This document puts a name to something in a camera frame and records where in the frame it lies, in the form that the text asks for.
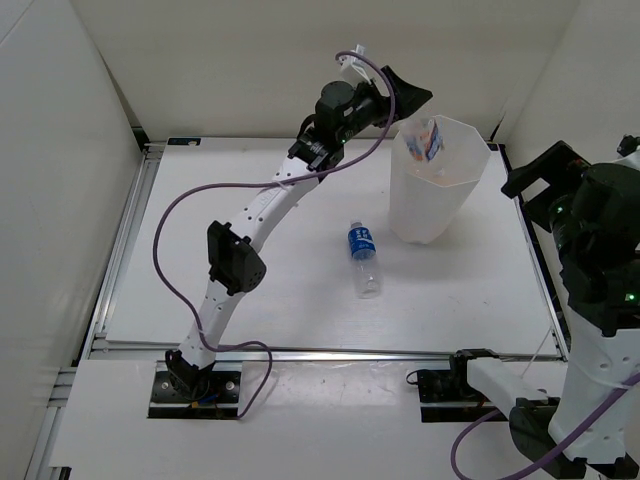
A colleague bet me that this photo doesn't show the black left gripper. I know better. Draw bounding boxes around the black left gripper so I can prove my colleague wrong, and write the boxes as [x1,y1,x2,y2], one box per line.
[336,65,430,144]

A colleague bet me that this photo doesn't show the clear bottle orange-blue label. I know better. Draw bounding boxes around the clear bottle orange-blue label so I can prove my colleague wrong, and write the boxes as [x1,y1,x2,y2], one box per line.
[399,117,444,163]

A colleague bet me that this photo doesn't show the clear bottle blue label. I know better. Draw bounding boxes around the clear bottle blue label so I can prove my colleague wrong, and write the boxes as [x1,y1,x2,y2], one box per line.
[347,220,382,298]

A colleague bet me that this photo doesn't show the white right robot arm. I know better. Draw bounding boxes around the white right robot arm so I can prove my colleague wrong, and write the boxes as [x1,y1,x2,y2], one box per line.
[449,136,639,479]

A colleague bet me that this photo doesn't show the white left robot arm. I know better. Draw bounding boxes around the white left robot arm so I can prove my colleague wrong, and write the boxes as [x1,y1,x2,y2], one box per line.
[165,66,433,400]

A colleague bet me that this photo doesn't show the white octagonal bin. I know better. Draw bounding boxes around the white octagonal bin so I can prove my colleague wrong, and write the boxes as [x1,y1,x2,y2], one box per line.
[389,115,491,245]

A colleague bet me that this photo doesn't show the blue corner label left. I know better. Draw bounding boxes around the blue corner label left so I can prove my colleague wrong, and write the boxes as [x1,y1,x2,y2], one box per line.
[167,137,201,147]

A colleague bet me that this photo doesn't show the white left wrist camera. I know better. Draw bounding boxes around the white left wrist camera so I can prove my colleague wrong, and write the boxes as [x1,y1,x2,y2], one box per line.
[336,54,371,88]

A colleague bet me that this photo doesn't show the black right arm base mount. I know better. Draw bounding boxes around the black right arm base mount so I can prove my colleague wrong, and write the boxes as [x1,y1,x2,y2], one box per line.
[405,349,518,423]

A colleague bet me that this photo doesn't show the aluminium left table rail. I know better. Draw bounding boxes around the aluminium left table rail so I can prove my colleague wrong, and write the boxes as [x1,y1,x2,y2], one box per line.
[72,143,165,367]

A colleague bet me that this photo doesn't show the aluminium table rail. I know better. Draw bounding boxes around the aluminium table rail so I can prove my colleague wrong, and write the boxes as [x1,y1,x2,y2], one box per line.
[72,143,165,367]
[89,341,561,363]

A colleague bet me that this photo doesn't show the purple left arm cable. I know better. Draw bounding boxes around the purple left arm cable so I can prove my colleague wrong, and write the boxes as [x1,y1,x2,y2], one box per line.
[152,51,399,420]

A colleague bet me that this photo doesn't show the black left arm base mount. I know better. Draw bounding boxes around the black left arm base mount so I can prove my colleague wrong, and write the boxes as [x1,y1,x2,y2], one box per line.
[147,363,242,420]

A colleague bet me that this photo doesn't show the aluminium front table rail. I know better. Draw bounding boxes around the aluminium front table rail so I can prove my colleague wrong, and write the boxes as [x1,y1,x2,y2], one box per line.
[89,341,561,363]

